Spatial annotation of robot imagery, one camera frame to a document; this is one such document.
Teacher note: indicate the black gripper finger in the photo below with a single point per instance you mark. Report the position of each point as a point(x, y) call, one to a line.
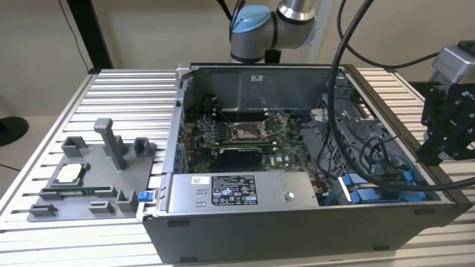
point(462, 150)
point(430, 154)

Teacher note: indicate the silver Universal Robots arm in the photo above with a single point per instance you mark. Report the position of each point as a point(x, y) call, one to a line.
point(253, 41)

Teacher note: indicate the blue disk carrier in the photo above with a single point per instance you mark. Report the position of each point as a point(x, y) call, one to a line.
point(363, 196)

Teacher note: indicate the metal disk bay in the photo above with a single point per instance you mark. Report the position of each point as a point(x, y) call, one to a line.
point(353, 116)

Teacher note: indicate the black RAM slot row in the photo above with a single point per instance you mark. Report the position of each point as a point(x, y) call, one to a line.
point(245, 142)
point(241, 113)

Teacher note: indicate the green motherboard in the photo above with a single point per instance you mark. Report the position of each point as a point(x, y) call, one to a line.
point(282, 155)

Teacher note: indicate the thin metal locking lever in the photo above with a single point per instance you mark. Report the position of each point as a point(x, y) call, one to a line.
point(278, 129)
point(226, 116)

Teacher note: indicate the CPU socket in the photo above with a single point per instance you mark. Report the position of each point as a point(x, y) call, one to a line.
point(245, 130)

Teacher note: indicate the black graphics card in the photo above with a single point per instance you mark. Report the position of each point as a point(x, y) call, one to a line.
point(239, 157)

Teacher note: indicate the open dark PC case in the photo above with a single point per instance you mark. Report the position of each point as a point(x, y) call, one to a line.
point(259, 236)

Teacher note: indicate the silver power supply unit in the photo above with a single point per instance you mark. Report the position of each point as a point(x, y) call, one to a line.
point(186, 194)

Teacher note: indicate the blue case latch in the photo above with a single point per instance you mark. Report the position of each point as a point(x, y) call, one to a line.
point(145, 196)

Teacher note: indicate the grey parts rack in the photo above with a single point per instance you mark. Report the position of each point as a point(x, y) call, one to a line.
point(97, 178)

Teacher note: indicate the green RAM stick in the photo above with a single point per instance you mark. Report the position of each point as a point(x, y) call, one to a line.
point(74, 190)

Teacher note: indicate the silver CPU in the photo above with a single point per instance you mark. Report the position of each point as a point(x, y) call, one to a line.
point(69, 173)

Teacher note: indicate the black round base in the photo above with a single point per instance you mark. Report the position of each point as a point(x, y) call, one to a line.
point(13, 130)

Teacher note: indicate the black upright post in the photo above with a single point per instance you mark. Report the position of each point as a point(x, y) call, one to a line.
point(93, 33)

